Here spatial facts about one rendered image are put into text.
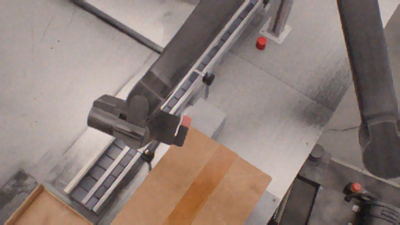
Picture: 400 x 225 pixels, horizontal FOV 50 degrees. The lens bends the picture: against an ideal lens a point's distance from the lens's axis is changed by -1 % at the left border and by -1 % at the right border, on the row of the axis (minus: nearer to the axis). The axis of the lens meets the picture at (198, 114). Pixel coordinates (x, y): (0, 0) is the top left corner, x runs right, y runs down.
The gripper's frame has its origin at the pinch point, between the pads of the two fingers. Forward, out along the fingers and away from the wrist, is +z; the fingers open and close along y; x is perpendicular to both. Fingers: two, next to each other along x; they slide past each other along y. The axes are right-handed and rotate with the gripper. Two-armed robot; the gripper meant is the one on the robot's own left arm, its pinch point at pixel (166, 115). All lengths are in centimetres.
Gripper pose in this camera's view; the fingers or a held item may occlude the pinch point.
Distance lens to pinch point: 99.2
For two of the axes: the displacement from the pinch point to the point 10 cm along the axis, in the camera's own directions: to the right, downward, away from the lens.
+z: 2.2, -1.8, 9.6
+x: -3.1, 9.2, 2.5
